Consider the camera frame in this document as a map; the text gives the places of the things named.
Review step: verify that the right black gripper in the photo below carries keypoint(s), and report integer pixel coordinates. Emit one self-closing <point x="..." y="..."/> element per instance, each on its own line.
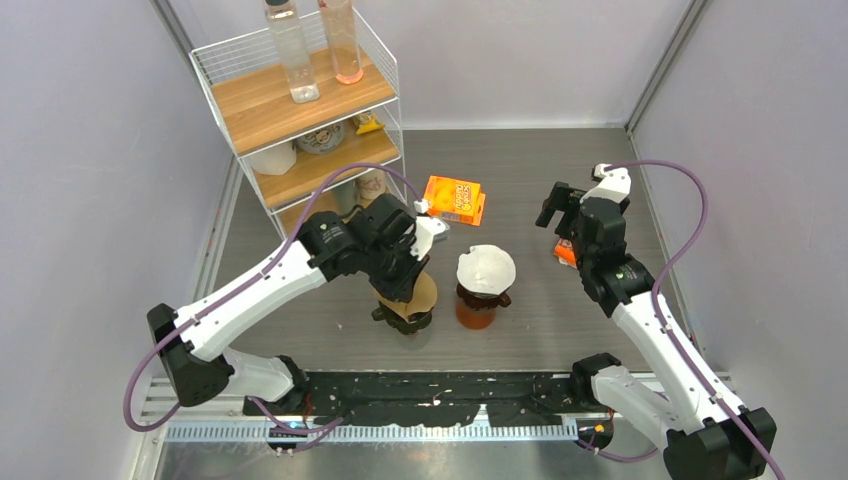
<point x="563" y="198"/>

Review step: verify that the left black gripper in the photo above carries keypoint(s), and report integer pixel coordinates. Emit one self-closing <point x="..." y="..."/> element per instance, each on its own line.
<point x="402" y="289"/>

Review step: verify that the brown paper coffee filter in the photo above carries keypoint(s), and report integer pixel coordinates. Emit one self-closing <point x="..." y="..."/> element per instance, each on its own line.
<point x="424" y="298"/>

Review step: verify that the dark green glass dripper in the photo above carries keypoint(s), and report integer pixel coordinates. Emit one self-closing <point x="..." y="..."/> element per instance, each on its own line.
<point x="411" y="325"/>

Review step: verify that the white paper coffee filter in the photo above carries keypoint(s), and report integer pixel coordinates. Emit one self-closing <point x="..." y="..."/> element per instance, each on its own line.
<point x="486" y="269"/>

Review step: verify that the amber brown glass dripper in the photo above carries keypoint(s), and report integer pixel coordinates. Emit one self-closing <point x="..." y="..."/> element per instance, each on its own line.
<point x="477" y="301"/>

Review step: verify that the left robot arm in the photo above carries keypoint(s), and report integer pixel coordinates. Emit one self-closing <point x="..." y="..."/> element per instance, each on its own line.
<point x="196" y="338"/>

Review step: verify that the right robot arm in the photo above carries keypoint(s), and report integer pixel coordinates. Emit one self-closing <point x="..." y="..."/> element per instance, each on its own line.
<point x="699" y="426"/>

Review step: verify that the orange photo printed package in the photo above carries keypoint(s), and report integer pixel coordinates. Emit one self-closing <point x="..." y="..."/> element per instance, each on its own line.
<point x="565" y="253"/>

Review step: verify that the orange sponge box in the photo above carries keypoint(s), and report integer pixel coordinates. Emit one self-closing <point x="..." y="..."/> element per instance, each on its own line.
<point x="455" y="200"/>

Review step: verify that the cartoon printed round tin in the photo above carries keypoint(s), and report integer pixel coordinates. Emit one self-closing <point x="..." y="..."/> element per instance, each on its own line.
<point x="323" y="140"/>

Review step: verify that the yellow snack bag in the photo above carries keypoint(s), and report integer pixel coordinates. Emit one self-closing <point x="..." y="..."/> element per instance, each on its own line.
<point x="367" y="122"/>

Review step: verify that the white cup on shelf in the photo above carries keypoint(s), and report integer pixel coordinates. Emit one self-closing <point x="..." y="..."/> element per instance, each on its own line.
<point x="276" y="160"/>

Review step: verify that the amber glass carafe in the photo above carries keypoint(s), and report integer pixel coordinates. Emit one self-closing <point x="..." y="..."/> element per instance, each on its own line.
<point x="474" y="319"/>

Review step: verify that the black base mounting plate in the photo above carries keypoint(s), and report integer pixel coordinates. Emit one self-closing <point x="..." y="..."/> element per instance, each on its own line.
<point x="437" y="398"/>

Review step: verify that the pink tinted tall bottle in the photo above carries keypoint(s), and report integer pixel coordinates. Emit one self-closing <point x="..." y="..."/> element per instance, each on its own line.
<point x="339" y="27"/>

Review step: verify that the clear tall bottle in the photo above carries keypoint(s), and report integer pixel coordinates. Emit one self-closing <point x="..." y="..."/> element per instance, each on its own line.
<point x="290" y="42"/>

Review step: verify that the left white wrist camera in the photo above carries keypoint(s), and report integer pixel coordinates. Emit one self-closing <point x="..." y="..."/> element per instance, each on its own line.
<point x="428" y="231"/>

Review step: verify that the white wire wooden shelf rack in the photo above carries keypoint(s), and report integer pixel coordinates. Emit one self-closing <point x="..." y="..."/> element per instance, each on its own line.
<point x="246" y="90"/>

